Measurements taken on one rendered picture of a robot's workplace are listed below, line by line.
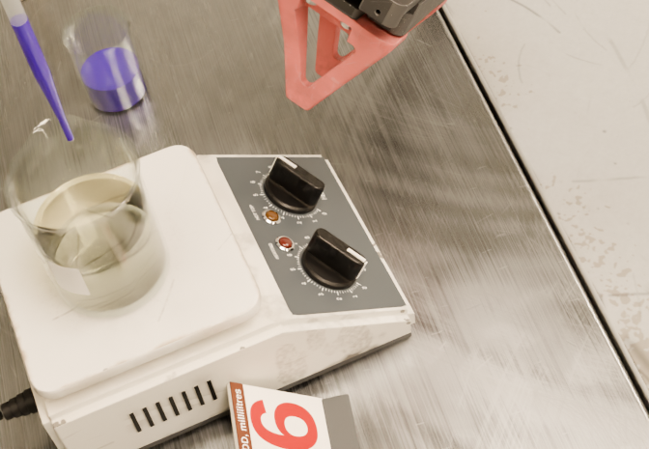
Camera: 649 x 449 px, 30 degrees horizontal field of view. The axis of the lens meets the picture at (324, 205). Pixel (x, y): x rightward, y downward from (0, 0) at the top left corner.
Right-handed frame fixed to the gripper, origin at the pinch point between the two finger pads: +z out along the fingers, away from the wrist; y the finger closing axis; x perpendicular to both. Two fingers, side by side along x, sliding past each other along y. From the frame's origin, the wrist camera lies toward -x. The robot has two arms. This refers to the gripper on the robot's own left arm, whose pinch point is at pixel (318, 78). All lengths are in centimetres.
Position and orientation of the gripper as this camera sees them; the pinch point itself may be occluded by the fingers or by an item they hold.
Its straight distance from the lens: 64.6
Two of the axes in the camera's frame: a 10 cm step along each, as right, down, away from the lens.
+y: -4.4, 4.5, -7.8
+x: 8.1, 5.7, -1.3
